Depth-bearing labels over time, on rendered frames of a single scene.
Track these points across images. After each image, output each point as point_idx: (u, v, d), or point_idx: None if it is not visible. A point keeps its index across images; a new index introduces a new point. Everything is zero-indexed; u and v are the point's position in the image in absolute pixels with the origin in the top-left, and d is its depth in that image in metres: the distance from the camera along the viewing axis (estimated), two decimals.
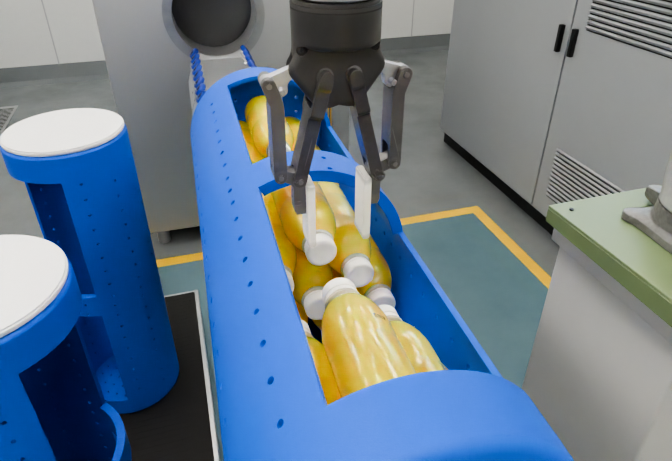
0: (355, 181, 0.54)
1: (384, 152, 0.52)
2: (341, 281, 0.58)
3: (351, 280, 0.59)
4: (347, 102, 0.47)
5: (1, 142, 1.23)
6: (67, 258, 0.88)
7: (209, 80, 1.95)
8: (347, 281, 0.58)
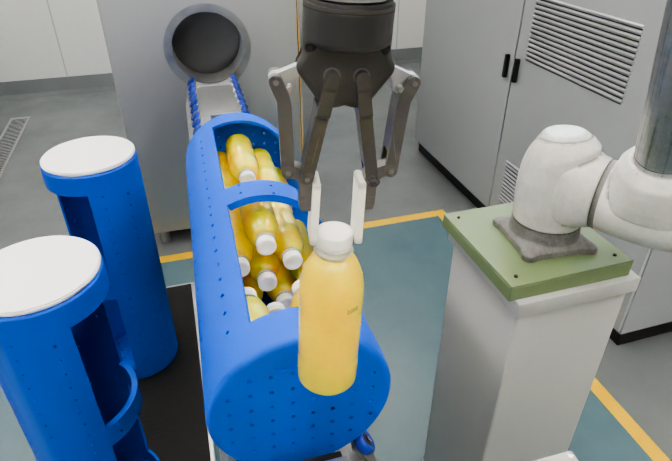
0: (353, 185, 0.54)
1: (383, 159, 0.52)
2: (338, 247, 0.53)
3: (350, 237, 0.54)
4: (353, 103, 0.47)
5: (41, 164, 1.61)
6: (99, 252, 1.26)
7: (203, 106, 2.34)
8: (345, 244, 0.54)
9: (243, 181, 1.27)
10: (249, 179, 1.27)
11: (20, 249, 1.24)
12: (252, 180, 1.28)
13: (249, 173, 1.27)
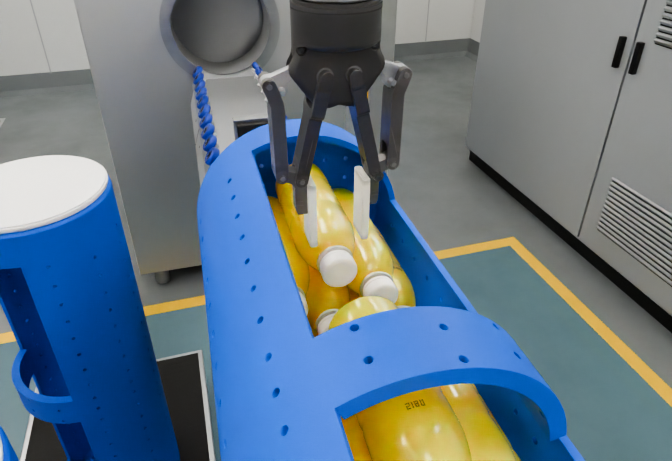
0: (354, 181, 0.54)
1: (383, 152, 0.52)
2: None
3: None
4: (347, 102, 0.47)
5: None
6: (5, 438, 0.55)
7: (216, 106, 1.63)
8: None
9: (330, 275, 0.57)
10: (343, 270, 0.57)
11: None
12: (350, 273, 0.57)
13: (344, 258, 0.56)
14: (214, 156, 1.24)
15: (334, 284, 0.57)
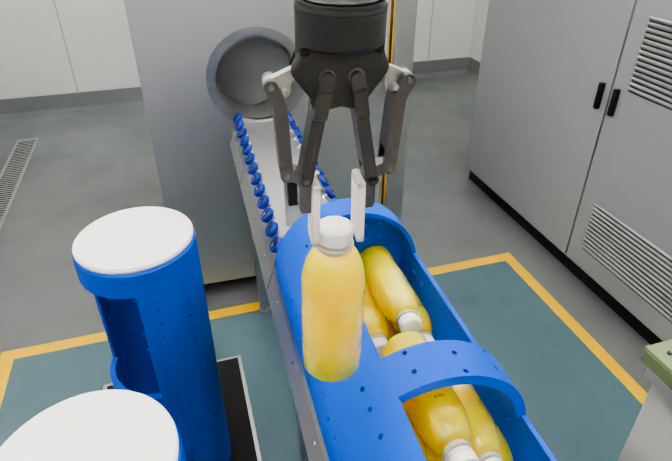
0: (351, 184, 0.54)
1: (380, 156, 0.52)
2: None
3: None
4: (349, 104, 0.46)
5: (75, 255, 1.22)
6: (172, 419, 0.87)
7: (256, 151, 1.95)
8: None
9: (324, 227, 0.55)
10: (337, 223, 0.55)
11: (58, 419, 0.85)
12: (345, 225, 0.55)
13: (335, 216, 0.56)
14: (265, 202, 1.55)
15: (331, 233, 0.54)
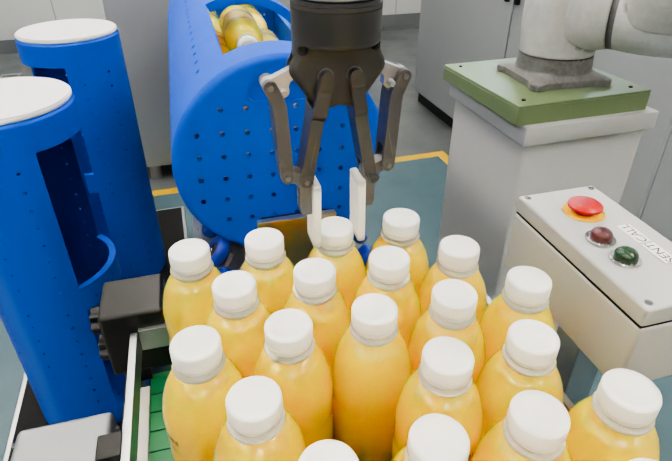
0: (349, 183, 0.54)
1: (378, 154, 0.52)
2: (469, 263, 0.51)
3: (479, 251, 0.51)
4: (347, 102, 0.47)
5: (16, 35, 1.51)
6: None
7: None
8: (475, 259, 0.51)
9: (324, 228, 0.54)
10: (337, 223, 0.55)
11: None
12: (345, 225, 0.55)
13: (334, 216, 0.56)
14: None
15: (332, 233, 0.54)
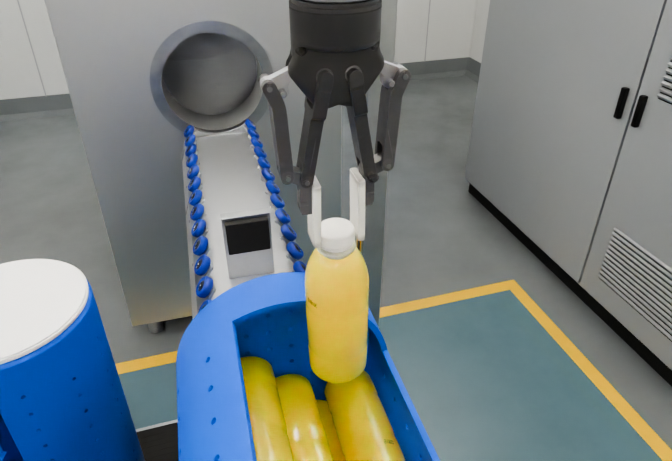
0: (349, 183, 0.54)
1: (378, 154, 0.52)
2: None
3: None
4: (347, 102, 0.47)
5: None
6: None
7: (207, 173, 1.59)
8: None
9: None
10: None
11: None
12: None
13: None
14: (202, 247, 1.19)
15: None
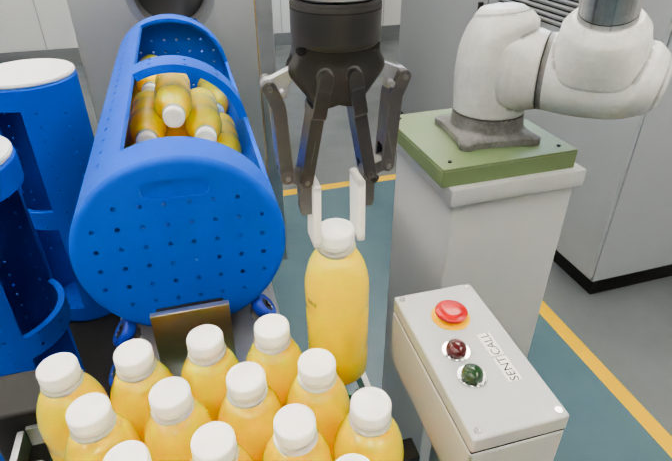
0: (349, 183, 0.54)
1: (378, 154, 0.52)
2: (323, 381, 0.53)
3: (333, 368, 0.54)
4: (347, 102, 0.47)
5: None
6: (13, 147, 1.18)
7: None
8: (329, 377, 0.53)
9: (194, 339, 0.57)
10: (207, 333, 0.58)
11: None
12: (214, 335, 0.57)
13: (207, 324, 0.59)
14: None
15: (199, 346, 0.56)
